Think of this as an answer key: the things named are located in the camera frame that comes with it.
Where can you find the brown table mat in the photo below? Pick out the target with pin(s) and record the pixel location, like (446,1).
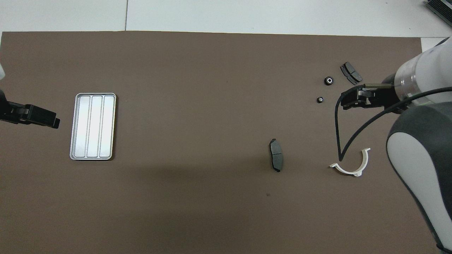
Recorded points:
(212,88)

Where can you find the short grey brake pad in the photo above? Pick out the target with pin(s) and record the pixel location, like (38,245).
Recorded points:
(351,73)

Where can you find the silver ribbed metal tray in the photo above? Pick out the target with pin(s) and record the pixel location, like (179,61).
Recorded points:
(95,123)

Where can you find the long grey brake pad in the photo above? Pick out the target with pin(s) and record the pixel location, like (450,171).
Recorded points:
(276,157)

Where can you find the dark ribbed metal device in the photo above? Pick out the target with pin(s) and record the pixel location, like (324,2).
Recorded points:
(443,7)

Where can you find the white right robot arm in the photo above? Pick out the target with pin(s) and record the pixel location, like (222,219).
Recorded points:
(423,158)

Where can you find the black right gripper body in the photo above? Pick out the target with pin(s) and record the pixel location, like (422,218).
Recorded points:
(386,95)

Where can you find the large black bearing gear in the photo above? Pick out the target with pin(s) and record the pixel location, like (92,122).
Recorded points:
(329,80)

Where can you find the small black bearing gear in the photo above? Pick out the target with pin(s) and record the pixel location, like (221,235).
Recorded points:
(320,100)

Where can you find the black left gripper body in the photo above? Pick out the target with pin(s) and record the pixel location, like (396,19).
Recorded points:
(14,113)

